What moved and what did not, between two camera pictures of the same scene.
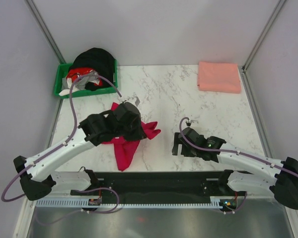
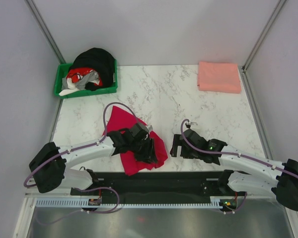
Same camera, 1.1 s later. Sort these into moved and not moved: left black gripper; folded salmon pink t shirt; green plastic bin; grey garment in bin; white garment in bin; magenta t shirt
Moved: left black gripper; magenta t shirt
Not moved: green plastic bin; grey garment in bin; folded salmon pink t shirt; white garment in bin
